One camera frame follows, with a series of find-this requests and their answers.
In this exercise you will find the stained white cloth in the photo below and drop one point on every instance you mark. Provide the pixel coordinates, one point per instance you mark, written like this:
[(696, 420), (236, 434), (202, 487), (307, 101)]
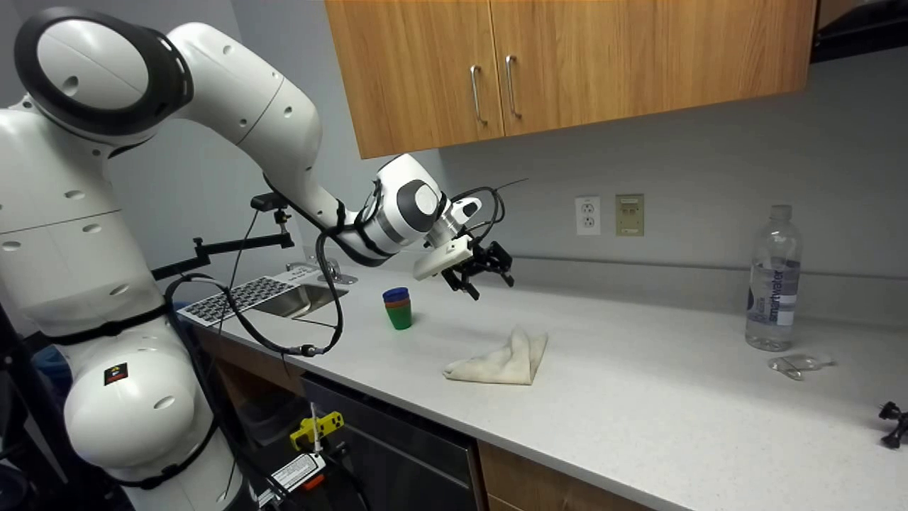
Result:
[(505, 362)]

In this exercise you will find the clear plastic wrapper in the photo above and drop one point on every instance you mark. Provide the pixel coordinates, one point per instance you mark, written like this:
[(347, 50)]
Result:
[(802, 365)]

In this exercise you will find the clear plastic water bottle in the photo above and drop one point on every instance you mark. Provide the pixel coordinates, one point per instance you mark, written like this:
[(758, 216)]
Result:
[(774, 285)]

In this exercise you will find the wall power outlet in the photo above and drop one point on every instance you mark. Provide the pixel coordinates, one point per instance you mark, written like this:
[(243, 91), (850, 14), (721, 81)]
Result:
[(632, 214)]

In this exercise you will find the white wall outlet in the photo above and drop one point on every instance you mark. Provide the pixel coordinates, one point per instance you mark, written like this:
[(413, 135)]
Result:
[(588, 216)]

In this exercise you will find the red and white device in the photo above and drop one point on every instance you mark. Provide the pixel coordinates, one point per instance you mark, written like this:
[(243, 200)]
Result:
[(298, 471)]

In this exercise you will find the blue and green cup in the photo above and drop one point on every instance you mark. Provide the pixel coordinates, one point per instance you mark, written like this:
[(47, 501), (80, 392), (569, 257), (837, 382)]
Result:
[(398, 309)]

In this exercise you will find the wooden base cabinet front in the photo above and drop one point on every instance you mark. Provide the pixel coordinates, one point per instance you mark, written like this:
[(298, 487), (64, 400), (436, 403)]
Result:
[(541, 487)]

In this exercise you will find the dark range hood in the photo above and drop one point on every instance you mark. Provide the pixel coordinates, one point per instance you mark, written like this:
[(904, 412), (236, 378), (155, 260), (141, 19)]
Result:
[(866, 28)]

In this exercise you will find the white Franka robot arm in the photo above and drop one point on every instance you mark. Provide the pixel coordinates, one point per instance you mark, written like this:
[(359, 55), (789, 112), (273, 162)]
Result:
[(94, 246)]

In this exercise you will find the small black tripod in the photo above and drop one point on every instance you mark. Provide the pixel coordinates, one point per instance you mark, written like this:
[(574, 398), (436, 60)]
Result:
[(891, 424)]

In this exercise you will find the steel sink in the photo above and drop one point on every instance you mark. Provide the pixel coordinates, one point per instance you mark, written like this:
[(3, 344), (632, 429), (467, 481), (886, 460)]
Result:
[(273, 298)]

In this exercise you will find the black dishwasher front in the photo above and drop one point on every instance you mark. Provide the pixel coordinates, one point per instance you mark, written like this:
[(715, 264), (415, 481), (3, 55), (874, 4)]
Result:
[(398, 454)]

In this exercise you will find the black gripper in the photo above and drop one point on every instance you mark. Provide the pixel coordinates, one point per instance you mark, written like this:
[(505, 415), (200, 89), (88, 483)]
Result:
[(476, 263)]

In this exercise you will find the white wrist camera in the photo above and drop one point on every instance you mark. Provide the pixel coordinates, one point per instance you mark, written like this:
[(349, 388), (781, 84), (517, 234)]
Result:
[(443, 257)]

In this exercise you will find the wooden wall cabinet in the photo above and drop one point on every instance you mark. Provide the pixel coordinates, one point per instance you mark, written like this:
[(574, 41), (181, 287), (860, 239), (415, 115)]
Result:
[(569, 58)]

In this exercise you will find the yellow clamp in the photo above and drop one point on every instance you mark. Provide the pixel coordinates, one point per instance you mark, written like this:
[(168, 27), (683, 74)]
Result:
[(315, 429)]

